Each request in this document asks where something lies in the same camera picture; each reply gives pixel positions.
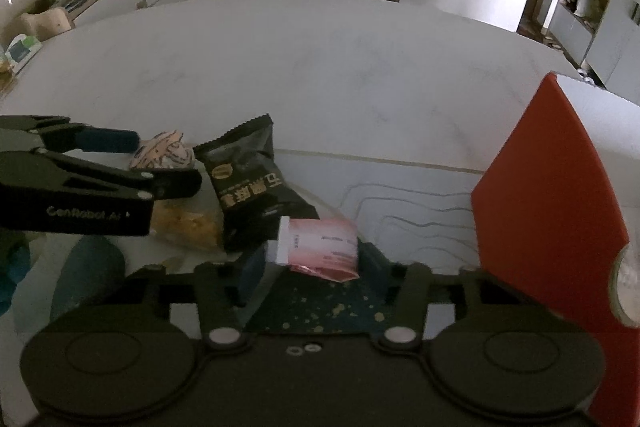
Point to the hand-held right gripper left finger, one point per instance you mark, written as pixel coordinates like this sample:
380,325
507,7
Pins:
252,269

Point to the red cardboard box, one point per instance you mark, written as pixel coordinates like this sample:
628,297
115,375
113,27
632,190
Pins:
540,217

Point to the white display cabinet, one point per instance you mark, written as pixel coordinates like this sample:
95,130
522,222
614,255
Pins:
610,37

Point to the person's left hand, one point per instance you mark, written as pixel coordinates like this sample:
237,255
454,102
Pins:
11,267

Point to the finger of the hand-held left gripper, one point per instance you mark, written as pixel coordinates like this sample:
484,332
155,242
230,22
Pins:
110,140
165,184

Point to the pink white packet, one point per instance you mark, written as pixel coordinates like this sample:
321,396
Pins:
320,247

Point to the black snack packet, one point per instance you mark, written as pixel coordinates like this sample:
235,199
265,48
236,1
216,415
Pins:
250,177

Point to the clear bag of yellow snacks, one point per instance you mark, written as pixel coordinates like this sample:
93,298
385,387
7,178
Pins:
190,222

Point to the green tissue pack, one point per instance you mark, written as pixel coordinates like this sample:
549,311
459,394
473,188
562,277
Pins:
20,49

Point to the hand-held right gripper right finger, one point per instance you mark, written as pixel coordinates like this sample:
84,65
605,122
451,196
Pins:
370,264

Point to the grey wavy-line table mat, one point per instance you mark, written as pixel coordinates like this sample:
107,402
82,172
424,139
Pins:
400,207

